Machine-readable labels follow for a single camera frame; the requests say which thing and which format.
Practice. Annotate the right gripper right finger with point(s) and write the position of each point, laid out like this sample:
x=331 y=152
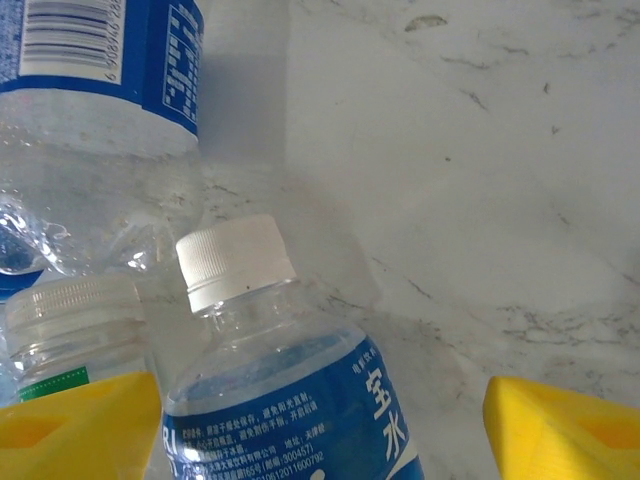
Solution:
x=565 y=440

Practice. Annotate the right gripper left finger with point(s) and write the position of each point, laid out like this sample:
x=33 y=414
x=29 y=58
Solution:
x=75 y=435

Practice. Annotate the clear bottle green white label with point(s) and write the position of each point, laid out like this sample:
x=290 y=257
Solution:
x=75 y=320

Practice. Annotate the clear bottle blue label white cap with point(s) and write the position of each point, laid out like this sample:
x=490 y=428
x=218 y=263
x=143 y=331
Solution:
x=275 y=400

